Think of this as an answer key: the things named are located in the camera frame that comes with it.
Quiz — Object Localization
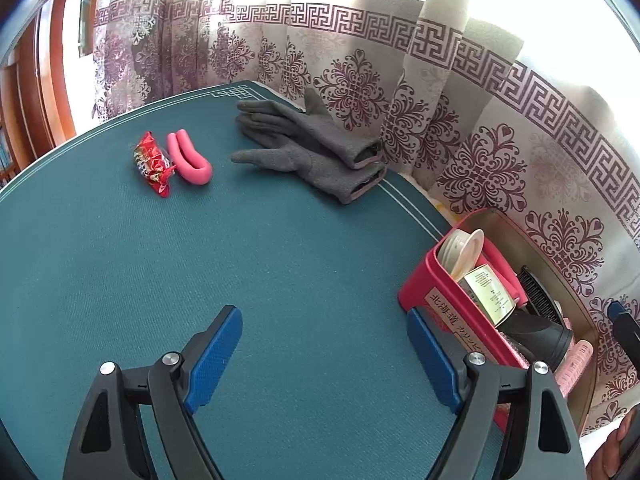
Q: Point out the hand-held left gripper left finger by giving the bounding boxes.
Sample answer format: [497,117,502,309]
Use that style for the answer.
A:
[62,304,244,480]

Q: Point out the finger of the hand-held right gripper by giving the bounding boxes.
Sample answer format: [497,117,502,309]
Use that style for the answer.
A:
[606,300,640,376]

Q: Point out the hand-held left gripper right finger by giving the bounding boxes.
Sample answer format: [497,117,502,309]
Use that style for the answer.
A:
[406,307,586,480]

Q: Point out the red container box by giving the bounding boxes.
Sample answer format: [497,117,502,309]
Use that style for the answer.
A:
[397,208,608,441]

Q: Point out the black dryer nozzle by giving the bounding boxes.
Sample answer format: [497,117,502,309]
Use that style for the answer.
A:
[500,307,573,366]

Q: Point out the yellow white medicine box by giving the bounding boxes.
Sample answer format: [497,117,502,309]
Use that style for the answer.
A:
[460,265,518,326]

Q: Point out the black comb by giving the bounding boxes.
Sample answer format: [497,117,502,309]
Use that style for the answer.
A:
[517,265,563,326]

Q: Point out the white round lid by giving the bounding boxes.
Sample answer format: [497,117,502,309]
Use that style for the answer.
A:
[440,228,486,283]

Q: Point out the long pink foam curler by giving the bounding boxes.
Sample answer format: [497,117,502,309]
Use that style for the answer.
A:
[480,250,528,308]

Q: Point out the person's right hand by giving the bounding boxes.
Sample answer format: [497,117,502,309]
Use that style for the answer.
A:
[586,404,640,480]

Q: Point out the short pink foam curler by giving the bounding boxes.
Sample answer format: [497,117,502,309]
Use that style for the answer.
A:
[166,130,213,187]

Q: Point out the red snack packet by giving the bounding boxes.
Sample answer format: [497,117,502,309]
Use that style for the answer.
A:
[131,131,177,198]

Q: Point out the grey glove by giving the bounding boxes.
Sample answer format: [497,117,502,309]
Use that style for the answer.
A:
[236,87,385,170]
[231,142,390,205]

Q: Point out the patterned sheer curtain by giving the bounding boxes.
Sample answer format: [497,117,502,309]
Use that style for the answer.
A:
[92,0,640,436]

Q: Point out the wooden bookshelf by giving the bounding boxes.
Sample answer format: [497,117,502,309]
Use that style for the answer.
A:
[0,110,21,188]

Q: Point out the wooden door frame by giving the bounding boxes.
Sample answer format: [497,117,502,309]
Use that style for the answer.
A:
[0,0,101,161]

